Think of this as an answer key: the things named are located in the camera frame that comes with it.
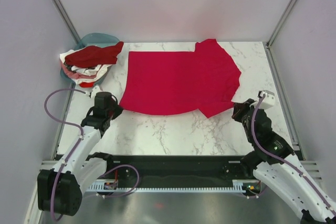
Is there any bright red t-shirt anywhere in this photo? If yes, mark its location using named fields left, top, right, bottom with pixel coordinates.
left=120, top=39, right=241, bottom=118

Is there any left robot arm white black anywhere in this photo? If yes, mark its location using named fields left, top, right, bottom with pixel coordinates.
left=37, top=91, right=123, bottom=221

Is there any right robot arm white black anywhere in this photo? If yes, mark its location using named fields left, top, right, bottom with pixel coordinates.
left=232, top=99, right=335, bottom=223

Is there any red shirt bottom of pile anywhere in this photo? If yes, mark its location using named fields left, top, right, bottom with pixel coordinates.
left=79, top=81, right=95, bottom=88

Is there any pink folded shirt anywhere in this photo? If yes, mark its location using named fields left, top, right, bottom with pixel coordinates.
left=61, top=64, right=108, bottom=84

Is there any dark red folded shirt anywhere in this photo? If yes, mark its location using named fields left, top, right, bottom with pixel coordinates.
left=65, top=41, right=124, bottom=68

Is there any blue plastic basket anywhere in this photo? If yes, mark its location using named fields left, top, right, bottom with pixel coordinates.
left=60, top=33, right=120, bottom=86

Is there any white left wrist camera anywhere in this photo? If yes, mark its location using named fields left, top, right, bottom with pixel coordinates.
left=89, top=85, right=103, bottom=99

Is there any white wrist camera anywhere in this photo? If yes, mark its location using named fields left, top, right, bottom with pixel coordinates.
left=258, top=90, right=276, bottom=110
left=89, top=85, right=103, bottom=99

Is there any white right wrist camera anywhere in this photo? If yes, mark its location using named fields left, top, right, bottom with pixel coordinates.
left=258, top=90, right=276, bottom=110

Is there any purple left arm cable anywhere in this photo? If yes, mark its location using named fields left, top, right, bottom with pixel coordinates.
left=44, top=89, right=89, bottom=221

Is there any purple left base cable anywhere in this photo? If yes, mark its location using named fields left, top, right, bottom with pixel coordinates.
left=83, top=163, right=139, bottom=200

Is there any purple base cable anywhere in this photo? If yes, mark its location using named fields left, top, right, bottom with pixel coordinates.
left=233, top=179, right=268, bottom=200
left=83, top=163, right=139, bottom=200

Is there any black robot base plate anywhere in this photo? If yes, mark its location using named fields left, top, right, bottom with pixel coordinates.
left=99, top=155, right=260, bottom=190

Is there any light blue cable duct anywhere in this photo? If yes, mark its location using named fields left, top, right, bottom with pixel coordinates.
left=87, top=179, right=245, bottom=193

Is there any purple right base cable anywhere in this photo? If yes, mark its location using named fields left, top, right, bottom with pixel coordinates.
left=233, top=179, right=268, bottom=200

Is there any left aluminium frame post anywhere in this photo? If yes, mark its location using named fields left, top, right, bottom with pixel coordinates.
left=52, top=0, right=80, bottom=42

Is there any aluminium frame post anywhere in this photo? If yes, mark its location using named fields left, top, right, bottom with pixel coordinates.
left=52, top=0, right=80, bottom=42
left=265, top=0, right=298, bottom=50

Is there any right aluminium frame post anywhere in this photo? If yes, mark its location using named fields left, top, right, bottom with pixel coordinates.
left=265, top=0, right=298, bottom=50

